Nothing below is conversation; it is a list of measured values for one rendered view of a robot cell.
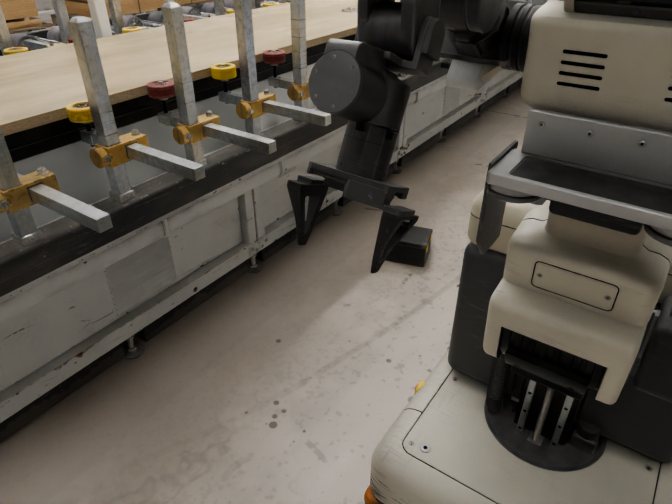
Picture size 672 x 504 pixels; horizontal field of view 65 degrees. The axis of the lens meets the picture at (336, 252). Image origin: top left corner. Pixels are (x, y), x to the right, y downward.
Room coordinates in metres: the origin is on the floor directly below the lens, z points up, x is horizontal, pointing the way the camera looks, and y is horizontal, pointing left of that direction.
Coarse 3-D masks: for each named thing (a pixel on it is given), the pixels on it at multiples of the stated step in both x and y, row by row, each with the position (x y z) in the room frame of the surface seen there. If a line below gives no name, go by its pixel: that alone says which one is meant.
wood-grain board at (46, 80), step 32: (320, 0) 3.29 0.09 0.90; (352, 0) 3.29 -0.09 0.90; (160, 32) 2.34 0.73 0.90; (192, 32) 2.34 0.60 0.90; (224, 32) 2.34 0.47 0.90; (256, 32) 2.34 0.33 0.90; (288, 32) 2.34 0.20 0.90; (320, 32) 2.34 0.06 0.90; (352, 32) 2.44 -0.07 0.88; (0, 64) 1.78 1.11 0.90; (32, 64) 1.78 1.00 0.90; (64, 64) 1.78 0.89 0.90; (128, 64) 1.78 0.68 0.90; (160, 64) 1.78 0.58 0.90; (192, 64) 1.78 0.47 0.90; (0, 96) 1.42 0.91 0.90; (32, 96) 1.42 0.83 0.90; (64, 96) 1.42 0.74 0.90; (128, 96) 1.49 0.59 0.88
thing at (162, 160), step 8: (88, 136) 1.30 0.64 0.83; (96, 136) 1.29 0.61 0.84; (136, 144) 1.23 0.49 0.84; (128, 152) 1.21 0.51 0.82; (136, 152) 1.20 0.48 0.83; (144, 152) 1.18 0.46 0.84; (152, 152) 1.18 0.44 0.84; (160, 152) 1.18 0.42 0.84; (144, 160) 1.18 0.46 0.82; (152, 160) 1.16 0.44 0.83; (160, 160) 1.15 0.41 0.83; (168, 160) 1.13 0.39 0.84; (176, 160) 1.13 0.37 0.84; (184, 160) 1.13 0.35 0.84; (160, 168) 1.15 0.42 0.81; (168, 168) 1.13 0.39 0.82; (176, 168) 1.12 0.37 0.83; (184, 168) 1.10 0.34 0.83; (192, 168) 1.08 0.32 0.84; (200, 168) 1.10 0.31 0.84; (184, 176) 1.10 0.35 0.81; (192, 176) 1.09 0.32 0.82; (200, 176) 1.09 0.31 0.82
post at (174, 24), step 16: (176, 16) 1.40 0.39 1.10; (176, 32) 1.40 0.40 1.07; (176, 48) 1.39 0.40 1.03; (176, 64) 1.40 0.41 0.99; (176, 80) 1.41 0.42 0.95; (176, 96) 1.41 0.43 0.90; (192, 96) 1.41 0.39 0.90; (192, 112) 1.41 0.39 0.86; (192, 144) 1.39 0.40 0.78; (192, 160) 1.40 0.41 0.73
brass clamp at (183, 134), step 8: (200, 120) 1.44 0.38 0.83; (208, 120) 1.44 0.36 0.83; (216, 120) 1.47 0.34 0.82; (176, 128) 1.38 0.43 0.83; (184, 128) 1.38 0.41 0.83; (192, 128) 1.39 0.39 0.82; (200, 128) 1.41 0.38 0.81; (176, 136) 1.38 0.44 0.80; (184, 136) 1.37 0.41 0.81; (192, 136) 1.39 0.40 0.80; (200, 136) 1.41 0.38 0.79
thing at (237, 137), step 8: (160, 112) 1.54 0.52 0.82; (168, 112) 1.54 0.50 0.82; (160, 120) 1.53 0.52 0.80; (168, 120) 1.50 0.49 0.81; (176, 120) 1.49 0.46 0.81; (208, 128) 1.41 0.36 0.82; (216, 128) 1.40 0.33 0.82; (224, 128) 1.40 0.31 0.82; (208, 136) 1.41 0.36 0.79; (216, 136) 1.40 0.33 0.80; (224, 136) 1.38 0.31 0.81; (232, 136) 1.36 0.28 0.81; (240, 136) 1.34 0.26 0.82; (248, 136) 1.34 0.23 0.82; (256, 136) 1.34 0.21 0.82; (240, 144) 1.34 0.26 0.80; (248, 144) 1.33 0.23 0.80; (256, 144) 1.31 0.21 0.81; (264, 144) 1.29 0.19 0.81; (272, 144) 1.30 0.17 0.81; (264, 152) 1.29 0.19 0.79; (272, 152) 1.30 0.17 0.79
